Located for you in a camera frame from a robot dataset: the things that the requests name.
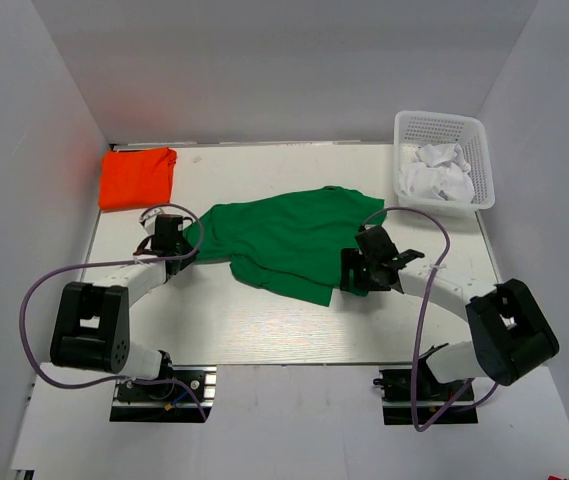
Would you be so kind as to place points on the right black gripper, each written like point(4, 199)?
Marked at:
point(356, 273)

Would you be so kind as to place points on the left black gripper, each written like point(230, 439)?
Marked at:
point(179, 257)

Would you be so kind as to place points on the green t shirt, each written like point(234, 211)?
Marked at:
point(289, 244)

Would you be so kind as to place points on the white t shirt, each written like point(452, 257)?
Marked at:
point(437, 172)

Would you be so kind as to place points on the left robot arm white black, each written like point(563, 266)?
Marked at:
point(92, 329)

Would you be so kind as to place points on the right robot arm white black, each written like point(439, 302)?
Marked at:
point(510, 335)

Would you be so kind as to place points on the folded orange t shirt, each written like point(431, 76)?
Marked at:
point(138, 179)

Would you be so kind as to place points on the white plastic basket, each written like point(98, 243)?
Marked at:
point(414, 129)

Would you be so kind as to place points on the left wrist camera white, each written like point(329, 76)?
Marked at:
point(149, 214)

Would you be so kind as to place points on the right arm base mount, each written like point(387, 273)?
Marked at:
point(394, 386)

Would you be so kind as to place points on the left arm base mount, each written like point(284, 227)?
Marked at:
point(167, 403)

